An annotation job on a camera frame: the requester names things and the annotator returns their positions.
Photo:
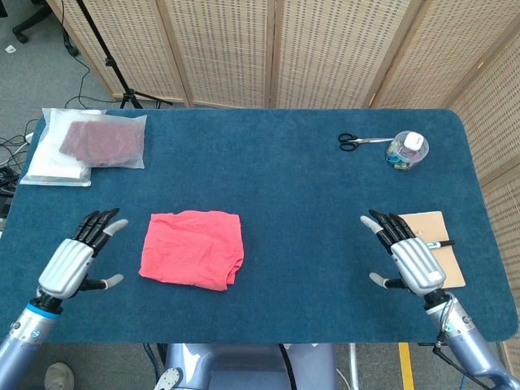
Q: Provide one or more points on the green white marker pen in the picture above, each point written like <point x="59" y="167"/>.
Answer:
<point x="445" y="243"/>

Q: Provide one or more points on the blue carpet table cover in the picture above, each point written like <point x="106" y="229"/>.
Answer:
<point x="264" y="138"/>

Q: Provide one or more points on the plastic bag with white garment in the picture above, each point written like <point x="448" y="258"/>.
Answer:
<point x="53" y="172"/>

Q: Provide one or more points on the white earbuds case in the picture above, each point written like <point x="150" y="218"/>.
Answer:
<point x="412" y="141"/>

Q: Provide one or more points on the black office chair base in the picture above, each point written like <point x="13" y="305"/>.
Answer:
<point x="30" y="22"/>

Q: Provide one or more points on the kraft spiral notebook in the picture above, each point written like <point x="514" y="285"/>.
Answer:
<point x="449" y="264"/>

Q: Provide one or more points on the grey shoe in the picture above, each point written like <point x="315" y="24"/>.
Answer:
<point x="59" y="378"/>

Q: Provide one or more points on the black tripod stand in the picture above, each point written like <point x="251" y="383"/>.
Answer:
<point x="109" y="63"/>

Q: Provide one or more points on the plastic bag with maroon garment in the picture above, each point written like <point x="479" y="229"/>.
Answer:
<point x="101" y="142"/>

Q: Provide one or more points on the red t-shirt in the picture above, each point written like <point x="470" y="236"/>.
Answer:
<point x="191" y="248"/>

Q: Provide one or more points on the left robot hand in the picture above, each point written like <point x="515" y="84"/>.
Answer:
<point x="65" y="266"/>

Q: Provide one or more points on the clear jar of binder clips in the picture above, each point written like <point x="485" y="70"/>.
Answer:
<point x="400" y="160"/>

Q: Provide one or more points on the wicker folding screen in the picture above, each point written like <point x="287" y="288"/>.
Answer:
<point x="227" y="48"/>

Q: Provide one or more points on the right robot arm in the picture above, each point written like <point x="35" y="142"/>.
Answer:
<point x="467" y="345"/>

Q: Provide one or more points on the white paper scrap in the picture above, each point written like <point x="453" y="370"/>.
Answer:
<point x="10" y="49"/>

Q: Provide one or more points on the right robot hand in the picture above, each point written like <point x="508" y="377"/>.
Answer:
<point x="418" y="264"/>

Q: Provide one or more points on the blue-grey robot torso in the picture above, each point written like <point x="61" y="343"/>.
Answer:
<point x="243" y="365"/>

